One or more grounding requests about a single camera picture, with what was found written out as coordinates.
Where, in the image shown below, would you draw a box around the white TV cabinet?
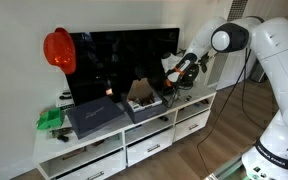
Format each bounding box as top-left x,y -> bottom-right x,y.
32,84 -> 218,180

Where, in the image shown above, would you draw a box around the green plastic container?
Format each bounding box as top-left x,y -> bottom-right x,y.
36,107 -> 66,132

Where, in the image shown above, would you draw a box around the small black object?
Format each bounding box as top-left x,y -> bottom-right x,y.
57,134 -> 70,143

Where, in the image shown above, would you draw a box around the black headphones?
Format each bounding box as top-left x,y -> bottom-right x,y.
174,83 -> 195,92

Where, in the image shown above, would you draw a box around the aluminium robot mounting table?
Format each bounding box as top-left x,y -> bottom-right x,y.
203,153 -> 262,180

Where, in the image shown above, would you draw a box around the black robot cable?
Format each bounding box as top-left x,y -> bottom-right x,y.
196,48 -> 252,176

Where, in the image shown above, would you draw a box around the patterned card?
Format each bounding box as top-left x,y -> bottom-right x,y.
47,128 -> 65,139

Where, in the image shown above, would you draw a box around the white drawer with metal handle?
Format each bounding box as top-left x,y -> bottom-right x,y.
52,151 -> 127,180
126,127 -> 176,168
173,109 -> 212,143

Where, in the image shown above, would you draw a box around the white printed box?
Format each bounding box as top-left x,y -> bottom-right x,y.
54,89 -> 76,111

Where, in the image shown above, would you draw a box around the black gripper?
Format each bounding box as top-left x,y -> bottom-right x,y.
163,78 -> 180,107

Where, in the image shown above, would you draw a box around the black flat screen TV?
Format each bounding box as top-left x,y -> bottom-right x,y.
64,27 -> 181,107

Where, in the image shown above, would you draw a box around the black plant pot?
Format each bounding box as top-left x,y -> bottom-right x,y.
183,63 -> 201,90

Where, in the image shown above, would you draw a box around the black shelf item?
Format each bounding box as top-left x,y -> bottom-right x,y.
158,114 -> 170,123

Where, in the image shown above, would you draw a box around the flat brown shelf item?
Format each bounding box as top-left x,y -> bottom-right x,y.
62,146 -> 87,161

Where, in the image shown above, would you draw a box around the dark blue cardboard box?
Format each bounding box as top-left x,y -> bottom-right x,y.
120,78 -> 169,125

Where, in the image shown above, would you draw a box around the white printed sachet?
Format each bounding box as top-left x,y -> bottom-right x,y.
127,99 -> 143,112

